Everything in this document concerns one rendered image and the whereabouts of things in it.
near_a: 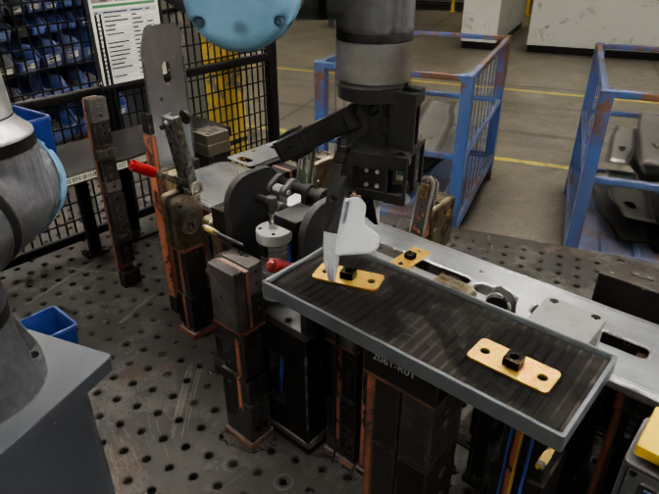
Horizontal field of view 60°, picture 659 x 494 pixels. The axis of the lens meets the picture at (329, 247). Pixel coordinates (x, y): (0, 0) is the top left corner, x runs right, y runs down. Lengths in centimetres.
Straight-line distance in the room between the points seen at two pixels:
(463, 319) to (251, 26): 39
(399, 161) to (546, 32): 825
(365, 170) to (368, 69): 11
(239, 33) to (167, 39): 107
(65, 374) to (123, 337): 72
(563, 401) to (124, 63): 147
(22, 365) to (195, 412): 58
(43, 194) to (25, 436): 26
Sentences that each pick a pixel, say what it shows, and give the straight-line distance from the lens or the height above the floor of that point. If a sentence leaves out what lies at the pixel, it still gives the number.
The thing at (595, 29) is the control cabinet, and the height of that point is 34.
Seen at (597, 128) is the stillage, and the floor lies 78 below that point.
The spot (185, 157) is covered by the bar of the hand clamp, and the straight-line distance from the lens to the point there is 120.
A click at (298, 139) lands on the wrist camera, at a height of 133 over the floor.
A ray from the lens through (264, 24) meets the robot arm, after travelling 41.
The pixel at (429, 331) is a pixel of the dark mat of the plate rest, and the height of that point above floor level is 116.
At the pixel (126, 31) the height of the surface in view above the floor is 129.
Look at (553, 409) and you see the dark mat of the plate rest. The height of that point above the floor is 116.
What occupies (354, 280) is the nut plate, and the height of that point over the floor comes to 116.
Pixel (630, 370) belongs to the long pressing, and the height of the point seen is 100.
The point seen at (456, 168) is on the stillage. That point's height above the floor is 50.
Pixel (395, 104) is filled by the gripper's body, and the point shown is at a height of 138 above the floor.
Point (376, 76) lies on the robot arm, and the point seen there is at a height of 141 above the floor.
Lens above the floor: 154
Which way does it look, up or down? 29 degrees down
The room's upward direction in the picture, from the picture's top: straight up
